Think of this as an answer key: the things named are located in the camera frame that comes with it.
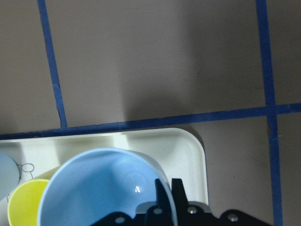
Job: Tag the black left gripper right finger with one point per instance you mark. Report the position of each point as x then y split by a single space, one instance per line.
199 214

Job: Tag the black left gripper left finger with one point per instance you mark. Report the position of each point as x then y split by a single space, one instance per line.
158 214

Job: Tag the light blue plastic cup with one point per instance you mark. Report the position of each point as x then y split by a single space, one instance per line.
95 183

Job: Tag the yellow plastic cup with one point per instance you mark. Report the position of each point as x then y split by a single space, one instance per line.
24 202

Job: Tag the blue plastic cup on tray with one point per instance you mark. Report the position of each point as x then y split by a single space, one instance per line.
9 175

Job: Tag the cream plastic tray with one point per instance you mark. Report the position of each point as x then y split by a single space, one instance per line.
179 153

